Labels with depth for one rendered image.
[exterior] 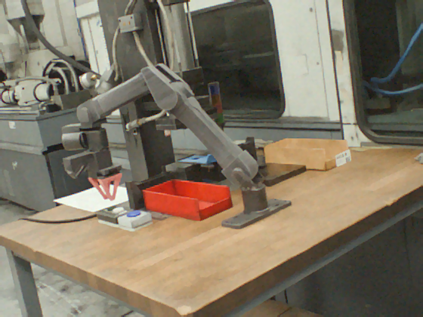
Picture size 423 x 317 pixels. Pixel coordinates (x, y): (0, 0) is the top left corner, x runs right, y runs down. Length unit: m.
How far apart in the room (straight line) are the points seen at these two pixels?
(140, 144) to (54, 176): 2.93
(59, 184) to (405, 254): 3.30
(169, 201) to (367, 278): 1.03
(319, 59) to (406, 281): 0.87
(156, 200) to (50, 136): 3.26
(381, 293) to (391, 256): 0.18
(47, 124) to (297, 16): 2.96
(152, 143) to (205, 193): 0.43
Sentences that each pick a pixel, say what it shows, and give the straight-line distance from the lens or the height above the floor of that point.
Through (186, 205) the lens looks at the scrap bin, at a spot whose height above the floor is 0.94.
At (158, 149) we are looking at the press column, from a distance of 2.01.
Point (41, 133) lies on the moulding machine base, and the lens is 4.80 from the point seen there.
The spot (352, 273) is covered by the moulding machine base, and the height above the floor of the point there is 0.36.
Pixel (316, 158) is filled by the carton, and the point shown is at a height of 0.94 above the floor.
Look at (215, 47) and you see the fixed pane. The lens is 2.67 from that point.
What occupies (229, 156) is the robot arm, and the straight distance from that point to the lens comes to 1.42.
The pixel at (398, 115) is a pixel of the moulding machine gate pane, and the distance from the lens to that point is 2.02.
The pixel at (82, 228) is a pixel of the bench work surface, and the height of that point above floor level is 0.90.
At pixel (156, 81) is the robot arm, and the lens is 1.43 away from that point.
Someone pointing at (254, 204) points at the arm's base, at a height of 0.94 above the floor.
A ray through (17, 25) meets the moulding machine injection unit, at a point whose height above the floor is 1.83.
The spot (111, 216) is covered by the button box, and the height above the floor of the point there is 0.93.
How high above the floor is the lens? 1.36
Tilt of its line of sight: 11 degrees down
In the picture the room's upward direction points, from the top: 10 degrees counter-clockwise
